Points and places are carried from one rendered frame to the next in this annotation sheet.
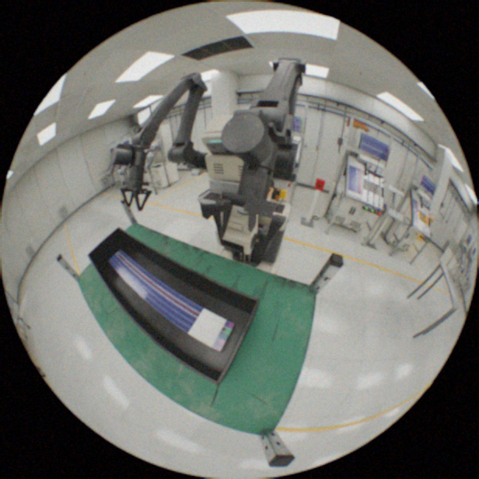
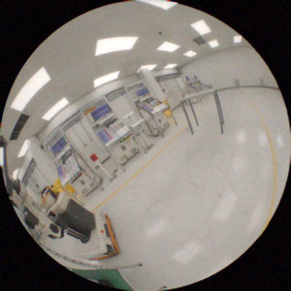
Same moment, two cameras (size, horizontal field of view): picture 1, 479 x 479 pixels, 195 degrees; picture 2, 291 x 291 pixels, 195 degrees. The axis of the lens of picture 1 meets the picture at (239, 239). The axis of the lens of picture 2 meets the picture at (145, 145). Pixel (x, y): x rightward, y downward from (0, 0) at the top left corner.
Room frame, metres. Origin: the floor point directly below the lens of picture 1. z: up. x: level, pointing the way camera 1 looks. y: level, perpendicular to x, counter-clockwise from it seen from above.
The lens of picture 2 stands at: (-0.20, -0.77, 0.97)
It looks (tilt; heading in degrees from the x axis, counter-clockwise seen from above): 22 degrees down; 315
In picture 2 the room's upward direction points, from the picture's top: 32 degrees counter-clockwise
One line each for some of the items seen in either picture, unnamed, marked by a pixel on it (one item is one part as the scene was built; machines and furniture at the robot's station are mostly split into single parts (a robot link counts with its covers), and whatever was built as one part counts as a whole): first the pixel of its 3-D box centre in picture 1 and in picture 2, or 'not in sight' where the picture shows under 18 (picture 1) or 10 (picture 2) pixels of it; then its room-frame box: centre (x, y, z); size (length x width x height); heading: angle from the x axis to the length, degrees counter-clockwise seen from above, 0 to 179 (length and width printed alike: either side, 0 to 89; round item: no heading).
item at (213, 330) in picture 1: (151, 289); not in sight; (0.15, 0.25, 0.98); 0.51 x 0.07 x 0.03; 65
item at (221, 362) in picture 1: (146, 284); not in sight; (0.15, 0.25, 1.01); 0.57 x 0.17 x 0.11; 65
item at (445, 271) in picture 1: (434, 302); (204, 112); (-0.28, -2.64, 0.40); 0.70 x 0.45 x 0.80; 161
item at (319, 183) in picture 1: (313, 202); (102, 167); (1.83, -1.17, 0.39); 0.24 x 0.24 x 0.78; 66
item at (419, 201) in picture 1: (410, 221); (153, 114); (1.21, -3.29, 0.65); 1.01 x 0.73 x 1.29; 156
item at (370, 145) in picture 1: (373, 146); (100, 112); (1.83, -2.03, 1.52); 0.51 x 0.13 x 0.27; 66
